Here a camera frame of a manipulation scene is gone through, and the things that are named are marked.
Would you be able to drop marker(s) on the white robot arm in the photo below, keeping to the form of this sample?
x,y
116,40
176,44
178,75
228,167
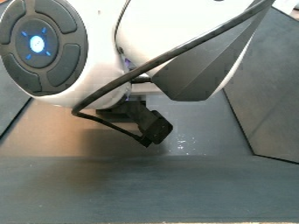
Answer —
x,y
66,47

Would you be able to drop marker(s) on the purple three prong object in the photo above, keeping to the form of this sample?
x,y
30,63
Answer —
x,y
127,63

